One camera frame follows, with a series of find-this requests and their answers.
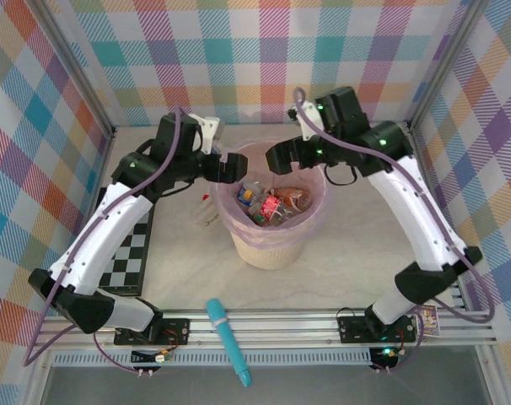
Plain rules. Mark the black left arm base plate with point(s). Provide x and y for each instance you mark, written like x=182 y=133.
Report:
x=175 y=331

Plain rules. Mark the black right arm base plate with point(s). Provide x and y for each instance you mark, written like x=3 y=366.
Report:
x=350 y=329

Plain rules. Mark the green bottle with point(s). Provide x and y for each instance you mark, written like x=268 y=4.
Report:
x=259 y=218

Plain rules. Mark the aluminium corner post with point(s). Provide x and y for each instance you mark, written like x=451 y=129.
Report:
x=77 y=63
x=445 y=59

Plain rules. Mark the clear bottle blue label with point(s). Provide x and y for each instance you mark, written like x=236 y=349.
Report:
x=245 y=195

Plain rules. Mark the small picture card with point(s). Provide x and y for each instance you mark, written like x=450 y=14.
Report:
x=429 y=322

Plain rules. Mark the aluminium front rail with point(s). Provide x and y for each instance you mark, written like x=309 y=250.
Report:
x=281 y=325

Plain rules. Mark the teal cylindrical tube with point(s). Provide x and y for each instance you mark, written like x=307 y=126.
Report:
x=226 y=333

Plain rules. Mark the small circuit board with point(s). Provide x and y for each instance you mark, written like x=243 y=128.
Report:
x=158 y=358
x=386 y=354

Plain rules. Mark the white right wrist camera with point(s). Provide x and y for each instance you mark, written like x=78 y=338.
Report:
x=308 y=118

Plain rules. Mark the pink plastic bin liner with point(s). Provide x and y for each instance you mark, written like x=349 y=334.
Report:
x=316 y=198

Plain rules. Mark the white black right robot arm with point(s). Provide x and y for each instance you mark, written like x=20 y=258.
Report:
x=411 y=211

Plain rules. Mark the white bottle black print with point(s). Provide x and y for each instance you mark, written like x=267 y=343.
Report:
x=205 y=213

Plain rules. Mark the black folding chessboard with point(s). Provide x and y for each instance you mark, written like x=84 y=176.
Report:
x=131 y=257

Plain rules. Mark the cream waste bin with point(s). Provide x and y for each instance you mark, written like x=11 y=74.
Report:
x=268 y=257

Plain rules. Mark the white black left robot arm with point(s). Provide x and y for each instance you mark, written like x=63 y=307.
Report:
x=103 y=236

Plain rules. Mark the clear bottle red label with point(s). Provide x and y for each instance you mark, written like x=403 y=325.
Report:
x=270 y=206

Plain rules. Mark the aluminium side rail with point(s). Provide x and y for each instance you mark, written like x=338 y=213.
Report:
x=457 y=297
x=108 y=143

